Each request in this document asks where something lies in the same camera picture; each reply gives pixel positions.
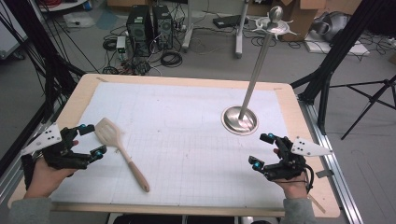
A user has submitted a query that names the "black rail clip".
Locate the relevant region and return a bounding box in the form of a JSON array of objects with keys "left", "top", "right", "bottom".
[{"left": 315, "top": 169, "right": 334, "bottom": 179}]

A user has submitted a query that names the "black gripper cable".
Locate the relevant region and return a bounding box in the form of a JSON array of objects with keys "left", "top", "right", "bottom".
[{"left": 304, "top": 163, "right": 315, "bottom": 194}]

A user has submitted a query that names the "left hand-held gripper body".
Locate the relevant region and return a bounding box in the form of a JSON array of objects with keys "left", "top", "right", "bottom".
[{"left": 20, "top": 122, "right": 92, "bottom": 171}]

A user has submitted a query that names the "white stand leg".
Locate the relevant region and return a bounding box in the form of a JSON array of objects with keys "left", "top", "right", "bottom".
[
  {"left": 234, "top": 0, "right": 250, "bottom": 60},
  {"left": 181, "top": 0, "right": 196, "bottom": 52}
]

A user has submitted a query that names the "wooden slotted spatula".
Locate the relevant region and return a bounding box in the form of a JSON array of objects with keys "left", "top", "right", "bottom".
[{"left": 93, "top": 117, "right": 150, "bottom": 193}]

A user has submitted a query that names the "flat black device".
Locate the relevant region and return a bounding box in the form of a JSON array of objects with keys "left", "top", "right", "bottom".
[{"left": 213, "top": 14, "right": 250, "bottom": 29}]

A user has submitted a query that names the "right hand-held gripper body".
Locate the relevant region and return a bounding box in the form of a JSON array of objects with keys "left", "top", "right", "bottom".
[{"left": 263, "top": 135, "right": 333, "bottom": 182}]

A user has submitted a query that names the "black tripod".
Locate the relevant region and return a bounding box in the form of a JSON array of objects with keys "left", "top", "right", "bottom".
[{"left": 329, "top": 74, "right": 396, "bottom": 141}]

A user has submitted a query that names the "person's left hand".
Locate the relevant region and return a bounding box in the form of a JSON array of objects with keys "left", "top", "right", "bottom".
[{"left": 23, "top": 159, "right": 79, "bottom": 199}]

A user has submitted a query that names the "black wrist strap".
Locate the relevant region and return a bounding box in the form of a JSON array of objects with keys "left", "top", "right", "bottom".
[{"left": 20, "top": 153, "right": 37, "bottom": 191}]

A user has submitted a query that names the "person's right hand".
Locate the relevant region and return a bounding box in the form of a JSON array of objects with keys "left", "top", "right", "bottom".
[{"left": 273, "top": 173, "right": 310, "bottom": 200}]

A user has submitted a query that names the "white grid mat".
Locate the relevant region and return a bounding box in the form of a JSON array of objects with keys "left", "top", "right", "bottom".
[{"left": 49, "top": 81, "right": 289, "bottom": 209}]

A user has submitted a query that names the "black frame post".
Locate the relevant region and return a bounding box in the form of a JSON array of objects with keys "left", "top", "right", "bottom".
[
  {"left": 290, "top": 0, "right": 386, "bottom": 135},
  {"left": 0, "top": 0, "right": 87, "bottom": 175}
]

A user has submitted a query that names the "metal utensil stand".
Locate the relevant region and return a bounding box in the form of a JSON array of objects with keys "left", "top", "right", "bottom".
[{"left": 220, "top": 5, "right": 298, "bottom": 136}]

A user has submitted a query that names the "small white box device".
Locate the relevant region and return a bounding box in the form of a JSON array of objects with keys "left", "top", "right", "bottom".
[{"left": 116, "top": 35, "right": 128, "bottom": 61}]

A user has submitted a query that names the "white foam board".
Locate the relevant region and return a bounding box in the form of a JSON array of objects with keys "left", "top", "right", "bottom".
[{"left": 303, "top": 31, "right": 372, "bottom": 57}]

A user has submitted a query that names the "grey helmet-like device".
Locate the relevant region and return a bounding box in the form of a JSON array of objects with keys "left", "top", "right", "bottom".
[{"left": 311, "top": 11, "right": 351, "bottom": 43}]

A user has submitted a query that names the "cardboard box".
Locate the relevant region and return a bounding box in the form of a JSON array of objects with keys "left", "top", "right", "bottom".
[{"left": 278, "top": 0, "right": 328, "bottom": 43}]

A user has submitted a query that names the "black computer tower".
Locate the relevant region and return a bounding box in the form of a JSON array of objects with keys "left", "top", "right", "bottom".
[
  {"left": 152, "top": 4, "right": 174, "bottom": 50},
  {"left": 125, "top": 5, "right": 153, "bottom": 58}
]

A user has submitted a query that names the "aluminium rail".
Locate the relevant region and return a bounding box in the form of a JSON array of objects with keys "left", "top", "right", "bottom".
[
  {"left": 297, "top": 99, "right": 364, "bottom": 224},
  {"left": 0, "top": 120, "right": 54, "bottom": 204}
]

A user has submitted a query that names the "coil of black cable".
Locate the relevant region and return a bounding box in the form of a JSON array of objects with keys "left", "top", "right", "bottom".
[{"left": 160, "top": 50, "right": 184, "bottom": 68}]

